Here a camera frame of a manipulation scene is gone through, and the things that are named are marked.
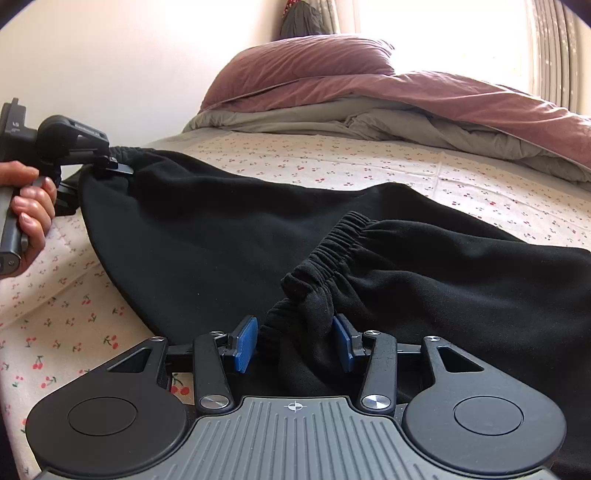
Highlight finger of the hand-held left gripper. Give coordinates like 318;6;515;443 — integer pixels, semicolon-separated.
54;179;83;217
89;154;136;177

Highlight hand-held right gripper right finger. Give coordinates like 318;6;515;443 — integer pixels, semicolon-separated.
331;314;486;411

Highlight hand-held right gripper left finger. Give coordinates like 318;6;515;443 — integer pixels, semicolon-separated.
106;315;259;414

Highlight black pants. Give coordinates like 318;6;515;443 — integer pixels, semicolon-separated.
76;145;591;462

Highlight person's left hand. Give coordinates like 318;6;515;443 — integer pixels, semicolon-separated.
0;161;59;278

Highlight mauve pillow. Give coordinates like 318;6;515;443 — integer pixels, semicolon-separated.
199;37;396;112

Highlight dark grey hanging garment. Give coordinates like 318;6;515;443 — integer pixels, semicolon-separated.
279;0;341;40

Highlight mauve and grey duvet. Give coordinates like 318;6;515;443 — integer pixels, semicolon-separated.
181;71;591;184

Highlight grey patterned curtain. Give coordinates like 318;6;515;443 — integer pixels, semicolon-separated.
530;0;591;114
308;0;356;36

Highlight window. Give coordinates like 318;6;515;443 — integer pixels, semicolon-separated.
352;0;546;89

